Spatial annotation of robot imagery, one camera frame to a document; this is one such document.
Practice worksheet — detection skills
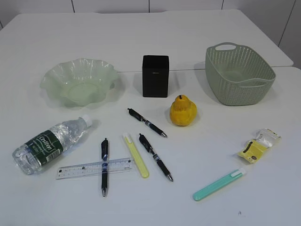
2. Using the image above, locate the yellow pear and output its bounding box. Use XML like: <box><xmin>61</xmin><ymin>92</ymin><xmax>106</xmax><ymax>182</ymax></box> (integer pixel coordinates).
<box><xmin>170</xmin><ymin>95</ymin><xmax>197</xmax><ymax>126</ymax></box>

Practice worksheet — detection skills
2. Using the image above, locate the black pen upper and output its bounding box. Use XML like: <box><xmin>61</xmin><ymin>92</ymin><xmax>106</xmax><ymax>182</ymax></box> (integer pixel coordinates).
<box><xmin>127</xmin><ymin>108</ymin><xmax>167</xmax><ymax>138</ymax></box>

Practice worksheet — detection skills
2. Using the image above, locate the black pen middle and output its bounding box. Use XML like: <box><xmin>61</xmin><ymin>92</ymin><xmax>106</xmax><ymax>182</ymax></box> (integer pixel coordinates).
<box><xmin>139</xmin><ymin>133</ymin><xmax>174</xmax><ymax>182</ymax></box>

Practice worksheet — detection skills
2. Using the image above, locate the black square pen holder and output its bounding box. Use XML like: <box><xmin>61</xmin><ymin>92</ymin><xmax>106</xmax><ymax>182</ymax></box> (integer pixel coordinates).
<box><xmin>142</xmin><ymin>55</ymin><xmax>169</xmax><ymax>98</ymax></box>

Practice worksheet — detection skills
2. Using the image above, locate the black pen on ruler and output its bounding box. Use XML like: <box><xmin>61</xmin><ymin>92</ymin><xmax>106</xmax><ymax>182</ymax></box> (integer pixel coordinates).
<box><xmin>101</xmin><ymin>138</ymin><xmax>109</xmax><ymax>197</ymax></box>

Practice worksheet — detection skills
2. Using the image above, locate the yellow utility knife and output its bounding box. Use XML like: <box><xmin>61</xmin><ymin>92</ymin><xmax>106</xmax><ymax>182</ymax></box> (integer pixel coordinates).
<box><xmin>123</xmin><ymin>133</ymin><xmax>149</xmax><ymax>178</ymax></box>

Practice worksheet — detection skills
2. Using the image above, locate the green glass wavy plate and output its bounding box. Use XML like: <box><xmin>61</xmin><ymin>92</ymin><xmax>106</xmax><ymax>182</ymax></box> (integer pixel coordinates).
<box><xmin>40</xmin><ymin>58</ymin><xmax>119</xmax><ymax>107</ymax></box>

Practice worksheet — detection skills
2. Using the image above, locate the green plastic woven basket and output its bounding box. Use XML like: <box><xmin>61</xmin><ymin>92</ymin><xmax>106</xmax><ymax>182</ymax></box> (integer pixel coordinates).
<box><xmin>205</xmin><ymin>42</ymin><xmax>276</xmax><ymax>106</ymax></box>

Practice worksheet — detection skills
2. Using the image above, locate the teal utility knife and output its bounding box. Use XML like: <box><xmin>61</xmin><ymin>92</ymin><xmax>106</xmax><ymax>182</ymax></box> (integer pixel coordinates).
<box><xmin>192</xmin><ymin>168</ymin><xmax>246</xmax><ymax>201</ymax></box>

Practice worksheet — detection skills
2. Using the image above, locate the transparent plastic ruler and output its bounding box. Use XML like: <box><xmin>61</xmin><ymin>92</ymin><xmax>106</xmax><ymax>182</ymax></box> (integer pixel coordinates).
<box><xmin>56</xmin><ymin>158</ymin><xmax>135</xmax><ymax>180</ymax></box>

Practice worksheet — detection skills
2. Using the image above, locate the clear plastic water bottle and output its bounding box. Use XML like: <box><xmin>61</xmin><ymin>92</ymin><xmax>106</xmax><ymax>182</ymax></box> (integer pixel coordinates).
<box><xmin>12</xmin><ymin>115</ymin><xmax>92</xmax><ymax>175</ymax></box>

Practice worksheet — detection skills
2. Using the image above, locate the crumpled yellow white wrapper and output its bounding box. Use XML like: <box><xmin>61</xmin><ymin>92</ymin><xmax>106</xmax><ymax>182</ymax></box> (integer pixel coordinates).
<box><xmin>237</xmin><ymin>129</ymin><xmax>281</xmax><ymax>164</ymax></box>

